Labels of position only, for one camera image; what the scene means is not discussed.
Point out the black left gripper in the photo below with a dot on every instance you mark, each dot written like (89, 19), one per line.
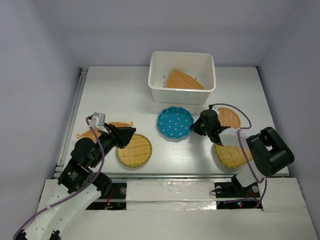
(121, 135)

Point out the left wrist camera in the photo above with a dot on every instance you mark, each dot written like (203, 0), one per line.
(98, 120)

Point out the round orange woven plate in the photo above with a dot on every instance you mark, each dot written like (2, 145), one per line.
(229, 118)

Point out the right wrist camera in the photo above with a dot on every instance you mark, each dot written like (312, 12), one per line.
(214, 108)

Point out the blue polka dot ceramic plate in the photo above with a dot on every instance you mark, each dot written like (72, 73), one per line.
(174, 123)

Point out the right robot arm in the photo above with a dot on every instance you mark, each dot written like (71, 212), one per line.
(266, 152)

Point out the yellow fan-shaped bamboo plate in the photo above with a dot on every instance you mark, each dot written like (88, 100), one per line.
(231, 157)

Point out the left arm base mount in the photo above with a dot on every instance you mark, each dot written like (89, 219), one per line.
(115, 201)

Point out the orange fan-shaped woven plate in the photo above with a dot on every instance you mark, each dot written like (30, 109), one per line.
(181, 80)

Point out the white plastic bin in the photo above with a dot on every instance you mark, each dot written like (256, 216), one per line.
(200, 66)

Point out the round green-rimmed bamboo plate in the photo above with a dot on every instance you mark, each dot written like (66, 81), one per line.
(137, 153)

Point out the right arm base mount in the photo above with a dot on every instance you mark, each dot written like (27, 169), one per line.
(232, 196)

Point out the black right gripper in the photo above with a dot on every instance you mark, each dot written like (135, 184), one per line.
(195, 126)

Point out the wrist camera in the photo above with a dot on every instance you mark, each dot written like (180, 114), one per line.
(214, 108)
(98, 120)

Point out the aluminium side rail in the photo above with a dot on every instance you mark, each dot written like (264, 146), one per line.
(59, 166)

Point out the orange fish-shaped woven plate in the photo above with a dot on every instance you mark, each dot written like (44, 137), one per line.
(89, 134)

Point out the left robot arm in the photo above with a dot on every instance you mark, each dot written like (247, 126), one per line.
(77, 186)

